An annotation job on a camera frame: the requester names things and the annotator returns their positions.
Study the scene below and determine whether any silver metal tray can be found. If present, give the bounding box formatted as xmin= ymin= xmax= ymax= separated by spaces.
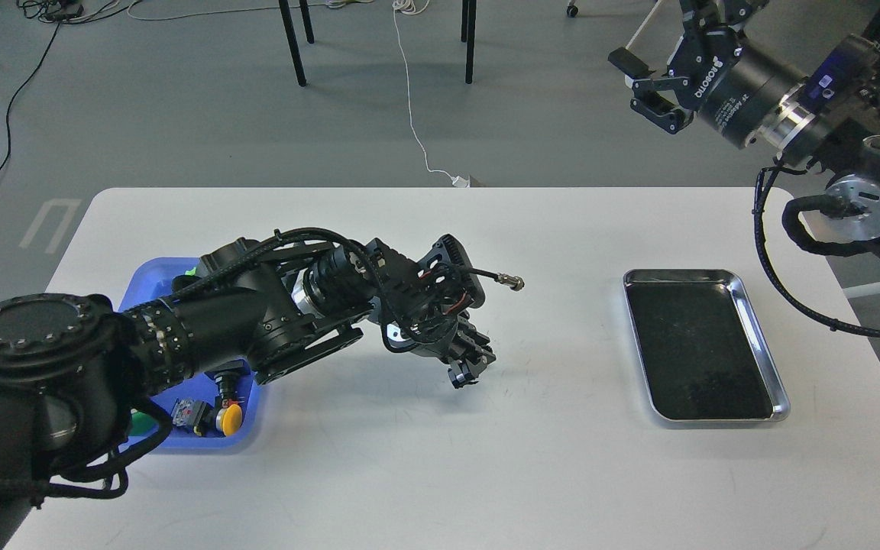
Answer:
xmin=623 ymin=269 xmax=791 ymax=428

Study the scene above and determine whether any black right-side robot arm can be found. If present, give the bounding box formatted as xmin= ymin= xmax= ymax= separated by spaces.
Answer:
xmin=608 ymin=1 xmax=880 ymax=338

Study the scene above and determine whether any black left-side robot arm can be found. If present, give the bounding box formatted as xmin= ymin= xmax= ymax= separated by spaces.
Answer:
xmin=0 ymin=227 xmax=524 ymax=549

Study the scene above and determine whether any black table leg right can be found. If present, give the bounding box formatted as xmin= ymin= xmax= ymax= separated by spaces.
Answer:
xmin=460 ymin=0 xmax=477 ymax=85

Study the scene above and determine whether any black table leg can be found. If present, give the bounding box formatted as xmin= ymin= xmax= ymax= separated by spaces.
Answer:
xmin=278 ymin=0 xmax=315 ymax=87
xmin=460 ymin=0 xmax=477 ymax=85

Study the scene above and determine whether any green push button switch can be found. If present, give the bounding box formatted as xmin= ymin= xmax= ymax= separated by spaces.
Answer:
xmin=128 ymin=409 xmax=158 ymax=438

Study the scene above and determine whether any black table leg left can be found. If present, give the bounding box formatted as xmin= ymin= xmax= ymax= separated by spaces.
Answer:
xmin=278 ymin=0 xmax=315 ymax=87

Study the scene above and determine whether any blue plastic tray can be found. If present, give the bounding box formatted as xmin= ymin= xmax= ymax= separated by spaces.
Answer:
xmin=118 ymin=257 xmax=265 ymax=455

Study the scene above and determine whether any yellow push button switch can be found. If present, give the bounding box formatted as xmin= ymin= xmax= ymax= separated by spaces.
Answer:
xmin=192 ymin=400 xmax=244 ymax=436

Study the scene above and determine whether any white cable on floor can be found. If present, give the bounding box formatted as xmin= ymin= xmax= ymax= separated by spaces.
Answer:
xmin=392 ymin=0 xmax=458 ymax=183

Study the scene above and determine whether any black rectangular switch part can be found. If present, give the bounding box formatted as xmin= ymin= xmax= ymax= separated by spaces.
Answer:
xmin=205 ymin=363 xmax=249 ymax=406

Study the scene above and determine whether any white rolling chair base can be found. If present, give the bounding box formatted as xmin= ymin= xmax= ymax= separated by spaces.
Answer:
xmin=565 ymin=1 xmax=664 ymax=49

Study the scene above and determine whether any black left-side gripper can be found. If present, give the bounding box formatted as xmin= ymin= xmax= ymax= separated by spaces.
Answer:
xmin=382 ymin=317 xmax=497 ymax=389

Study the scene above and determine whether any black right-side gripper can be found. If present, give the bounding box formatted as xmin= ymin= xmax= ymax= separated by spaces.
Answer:
xmin=608 ymin=1 xmax=806 ymax=147

